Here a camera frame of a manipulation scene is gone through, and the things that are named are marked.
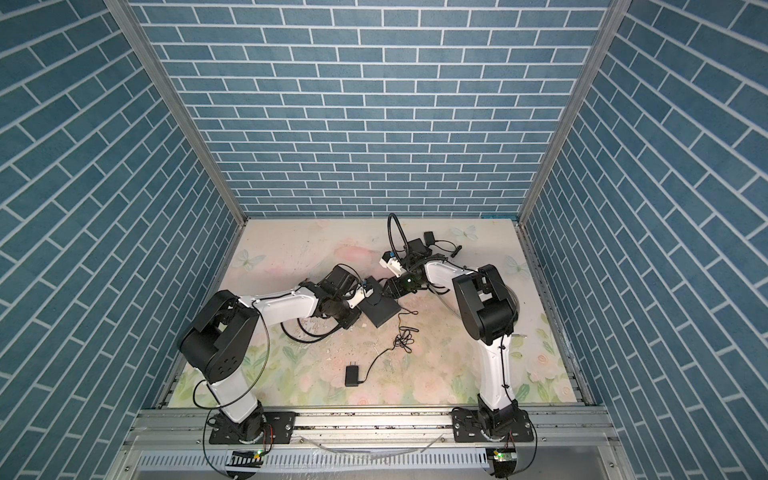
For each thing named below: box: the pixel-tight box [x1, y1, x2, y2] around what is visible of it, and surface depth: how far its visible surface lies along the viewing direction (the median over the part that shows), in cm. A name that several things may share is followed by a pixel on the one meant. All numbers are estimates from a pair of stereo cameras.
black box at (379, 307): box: [358, 276, 401, 328], surface depth 93 cm
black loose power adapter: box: [345, 361, 359, 387], surface depth 82 cm
